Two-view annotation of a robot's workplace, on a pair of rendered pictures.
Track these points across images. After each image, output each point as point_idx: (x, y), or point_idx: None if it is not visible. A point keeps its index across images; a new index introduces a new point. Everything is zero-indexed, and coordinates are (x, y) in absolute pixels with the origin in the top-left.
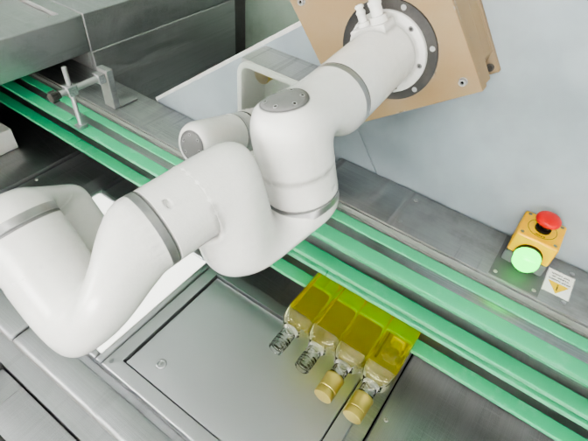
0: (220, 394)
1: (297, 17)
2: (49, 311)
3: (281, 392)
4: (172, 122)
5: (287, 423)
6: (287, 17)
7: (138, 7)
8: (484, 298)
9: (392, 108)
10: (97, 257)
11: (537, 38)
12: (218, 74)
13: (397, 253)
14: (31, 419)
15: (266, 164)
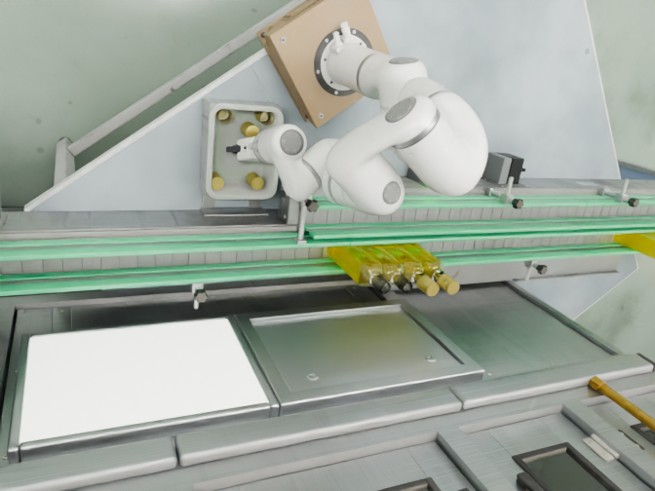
0: (366, 361)
1: (27, 132)
2: (468, 151)
3: (388, 338)
4: (85, 217)
5: (413, 346)
6: (13, 134)
7: None
8: (437, 199)
9: (347, 102)
10: (468, 113)
11: (394, 47)
12: (140, 143)
13: None
14: (286, 487)
15: None
